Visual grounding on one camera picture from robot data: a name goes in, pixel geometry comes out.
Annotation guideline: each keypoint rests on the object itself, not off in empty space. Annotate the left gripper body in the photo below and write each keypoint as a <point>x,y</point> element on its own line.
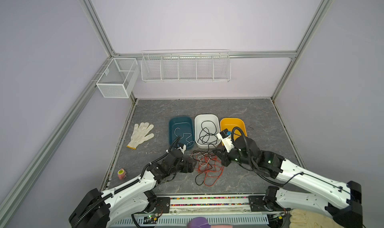
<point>183,167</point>

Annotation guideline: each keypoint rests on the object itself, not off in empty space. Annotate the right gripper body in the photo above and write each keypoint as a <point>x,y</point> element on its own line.
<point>228,158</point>

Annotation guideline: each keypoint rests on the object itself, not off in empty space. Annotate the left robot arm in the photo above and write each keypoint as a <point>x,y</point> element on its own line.
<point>101,209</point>

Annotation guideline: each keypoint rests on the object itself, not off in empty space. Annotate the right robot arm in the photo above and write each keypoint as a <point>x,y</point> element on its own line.
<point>291,186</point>

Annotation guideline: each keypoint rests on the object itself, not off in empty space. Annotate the yellow plastic bin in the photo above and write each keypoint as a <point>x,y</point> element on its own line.
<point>230,123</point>

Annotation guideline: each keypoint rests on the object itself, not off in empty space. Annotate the white plastic bin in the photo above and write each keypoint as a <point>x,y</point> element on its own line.
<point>206,128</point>

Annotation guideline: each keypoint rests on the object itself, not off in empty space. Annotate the teal plastic bin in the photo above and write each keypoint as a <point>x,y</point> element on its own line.
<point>182,126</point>

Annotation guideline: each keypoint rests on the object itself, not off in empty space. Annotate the white knit glove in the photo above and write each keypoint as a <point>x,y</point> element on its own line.
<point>141,133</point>

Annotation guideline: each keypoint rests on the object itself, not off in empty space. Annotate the purple object at base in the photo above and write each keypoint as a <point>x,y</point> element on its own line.
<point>201,222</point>

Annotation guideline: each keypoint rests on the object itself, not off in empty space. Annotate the cream glove at base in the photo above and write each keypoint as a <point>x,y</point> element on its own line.
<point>305,219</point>

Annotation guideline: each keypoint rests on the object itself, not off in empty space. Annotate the small white mesh basket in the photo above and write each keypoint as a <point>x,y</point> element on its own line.
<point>118,78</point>

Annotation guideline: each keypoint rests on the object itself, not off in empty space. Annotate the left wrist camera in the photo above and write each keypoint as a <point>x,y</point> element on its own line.
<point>181,147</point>

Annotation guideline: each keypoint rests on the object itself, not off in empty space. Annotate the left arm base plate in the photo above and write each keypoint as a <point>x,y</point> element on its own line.
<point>160,205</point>

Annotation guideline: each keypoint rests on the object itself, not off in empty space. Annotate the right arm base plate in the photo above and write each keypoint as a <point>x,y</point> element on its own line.
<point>261,203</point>

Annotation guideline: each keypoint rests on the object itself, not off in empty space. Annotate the long white wire basket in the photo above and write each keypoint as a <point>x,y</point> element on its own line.
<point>186,65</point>

